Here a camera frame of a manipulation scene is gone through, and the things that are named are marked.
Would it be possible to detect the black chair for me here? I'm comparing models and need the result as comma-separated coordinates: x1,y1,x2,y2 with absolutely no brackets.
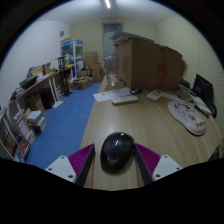
206,101,218,119

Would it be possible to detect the clear glass jar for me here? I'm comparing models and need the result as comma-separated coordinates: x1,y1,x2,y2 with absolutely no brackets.
102,53,120,87

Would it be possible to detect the grey door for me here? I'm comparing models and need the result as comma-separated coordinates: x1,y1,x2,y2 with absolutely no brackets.
101,22,124,56

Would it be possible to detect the blue white glass cabinet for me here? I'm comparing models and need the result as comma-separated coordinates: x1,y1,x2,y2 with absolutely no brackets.
60,38,85,79

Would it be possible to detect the white printed mouse pad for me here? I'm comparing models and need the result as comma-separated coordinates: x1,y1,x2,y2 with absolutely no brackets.
167,99,207,137

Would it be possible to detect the shelf unit with books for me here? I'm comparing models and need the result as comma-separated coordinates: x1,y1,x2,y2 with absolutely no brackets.
0,106,48,164

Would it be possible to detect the large taped cardboard box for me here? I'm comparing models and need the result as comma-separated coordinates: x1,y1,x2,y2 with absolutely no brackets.
114,36,184,93

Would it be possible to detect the stack of papers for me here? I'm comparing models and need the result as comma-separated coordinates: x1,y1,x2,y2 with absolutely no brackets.
109,30,156,46

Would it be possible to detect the black monitor screen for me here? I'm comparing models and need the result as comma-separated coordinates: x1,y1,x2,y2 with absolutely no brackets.
192,73,215,108

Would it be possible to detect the tall black stand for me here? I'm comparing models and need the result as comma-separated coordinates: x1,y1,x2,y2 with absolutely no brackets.
57,55,73,98

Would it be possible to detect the small black object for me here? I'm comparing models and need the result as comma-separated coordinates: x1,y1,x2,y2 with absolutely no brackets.
129,87,142,96

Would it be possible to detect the small brown cardboard box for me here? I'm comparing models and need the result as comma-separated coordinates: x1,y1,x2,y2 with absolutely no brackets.
25,93,46,113

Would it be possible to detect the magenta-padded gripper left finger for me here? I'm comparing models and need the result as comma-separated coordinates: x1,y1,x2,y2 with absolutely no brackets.
44,143,97,188

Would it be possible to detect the black computer mouse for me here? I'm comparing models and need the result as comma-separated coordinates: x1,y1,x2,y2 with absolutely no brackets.
99,131,136,174

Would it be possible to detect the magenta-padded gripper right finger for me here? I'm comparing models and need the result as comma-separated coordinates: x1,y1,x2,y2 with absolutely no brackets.
133,142,184,186

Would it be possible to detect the stack of cardboard boxes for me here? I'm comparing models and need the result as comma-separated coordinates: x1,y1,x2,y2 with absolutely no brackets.
72,51,105,91

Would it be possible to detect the wooden side desk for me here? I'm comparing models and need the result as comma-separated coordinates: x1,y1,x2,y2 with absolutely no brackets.
9,64,74,111

